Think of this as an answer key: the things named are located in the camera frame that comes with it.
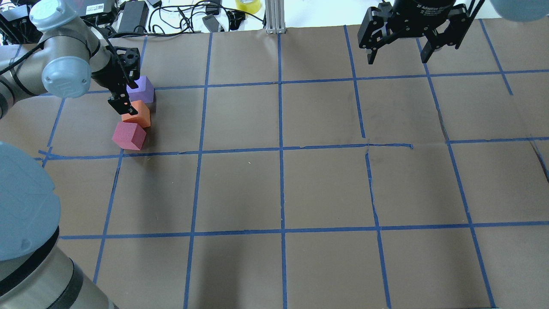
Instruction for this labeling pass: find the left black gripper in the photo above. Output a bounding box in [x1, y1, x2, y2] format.
[91, 46, 140, 115]

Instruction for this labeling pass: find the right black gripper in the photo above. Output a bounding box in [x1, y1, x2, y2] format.
[357, 0, 470, 65]

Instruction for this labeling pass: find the orange foam block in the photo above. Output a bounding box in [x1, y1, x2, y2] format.
[121, 100, 151, 128]

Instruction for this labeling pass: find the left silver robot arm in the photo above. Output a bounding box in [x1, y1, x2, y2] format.
[1, 0, 140, 309]

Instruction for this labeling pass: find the purple foam block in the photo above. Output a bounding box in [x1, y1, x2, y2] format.
[126, 76, 155, 104]

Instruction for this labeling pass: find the red foam block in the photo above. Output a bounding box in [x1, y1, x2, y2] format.
[112, 121, 146, 151]

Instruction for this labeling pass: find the black power adapter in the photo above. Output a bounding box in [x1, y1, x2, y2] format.
[117, 0, 149, 33]

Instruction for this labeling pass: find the yellow tape roll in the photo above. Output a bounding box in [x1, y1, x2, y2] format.
[235, 0, 261, 14]

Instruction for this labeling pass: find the aluminium frame post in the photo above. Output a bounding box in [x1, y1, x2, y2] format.
[265, 0, 287, 34]

